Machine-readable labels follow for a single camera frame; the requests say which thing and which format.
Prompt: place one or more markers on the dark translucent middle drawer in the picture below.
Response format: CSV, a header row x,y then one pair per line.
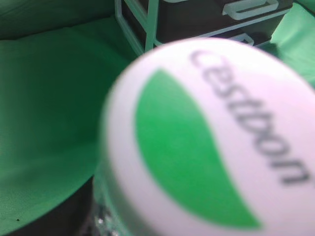
x,y
191,18

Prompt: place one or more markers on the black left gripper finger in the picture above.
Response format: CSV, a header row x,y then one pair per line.
x,y
44,206

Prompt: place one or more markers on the clear plastic water bottle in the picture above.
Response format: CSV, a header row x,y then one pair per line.
x,y
206,137

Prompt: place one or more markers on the green cloth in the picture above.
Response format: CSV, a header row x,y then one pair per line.
x,y
53,86

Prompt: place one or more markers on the white drawer cabinet frame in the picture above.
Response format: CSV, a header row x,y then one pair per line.
x,y
139,21

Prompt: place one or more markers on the dark translucent bottom drawer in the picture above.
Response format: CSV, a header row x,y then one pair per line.
x,y
259,34

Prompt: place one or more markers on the dark translucent drawer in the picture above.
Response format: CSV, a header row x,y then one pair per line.
x,y
259,34
191,18

